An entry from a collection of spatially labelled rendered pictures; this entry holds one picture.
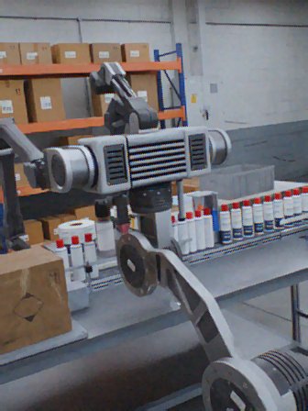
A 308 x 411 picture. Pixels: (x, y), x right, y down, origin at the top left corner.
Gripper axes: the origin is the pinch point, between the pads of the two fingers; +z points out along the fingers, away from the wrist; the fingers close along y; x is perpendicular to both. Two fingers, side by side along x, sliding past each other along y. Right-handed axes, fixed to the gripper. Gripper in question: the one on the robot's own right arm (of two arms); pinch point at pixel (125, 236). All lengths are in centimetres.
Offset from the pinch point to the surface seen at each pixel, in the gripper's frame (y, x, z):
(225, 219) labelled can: -54, 9, 1
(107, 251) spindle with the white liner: 2.1, -18.1, 11.2
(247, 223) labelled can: -69, 9, 5
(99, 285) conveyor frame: 20.2, 11.6, 16.7
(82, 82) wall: -165, -440, -110
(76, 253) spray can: 27.9, 8.3, 0.8
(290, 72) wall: -592, -469, -114
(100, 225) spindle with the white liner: 4.0, -19.3, -3.1
